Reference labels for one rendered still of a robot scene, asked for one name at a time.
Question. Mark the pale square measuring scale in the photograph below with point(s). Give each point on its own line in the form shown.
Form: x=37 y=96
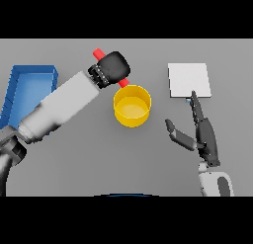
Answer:
x=189 y=80

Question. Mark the red beaker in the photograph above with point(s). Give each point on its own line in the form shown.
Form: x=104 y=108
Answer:
x=99 y=53

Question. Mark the blue tray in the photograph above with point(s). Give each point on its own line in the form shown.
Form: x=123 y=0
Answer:
x=24 y=90

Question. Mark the yellow bowl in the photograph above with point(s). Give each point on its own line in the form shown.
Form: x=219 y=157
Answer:
x=132 y=106

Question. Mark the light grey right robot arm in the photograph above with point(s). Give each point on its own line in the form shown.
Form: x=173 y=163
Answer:
x=214 y=182

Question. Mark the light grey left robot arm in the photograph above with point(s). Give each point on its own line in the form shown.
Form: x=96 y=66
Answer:
x=49 y=113

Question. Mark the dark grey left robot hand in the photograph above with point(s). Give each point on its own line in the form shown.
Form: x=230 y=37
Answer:
x=113 y=67

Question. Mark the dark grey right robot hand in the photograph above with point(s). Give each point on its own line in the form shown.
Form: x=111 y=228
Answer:
x=206 y=136

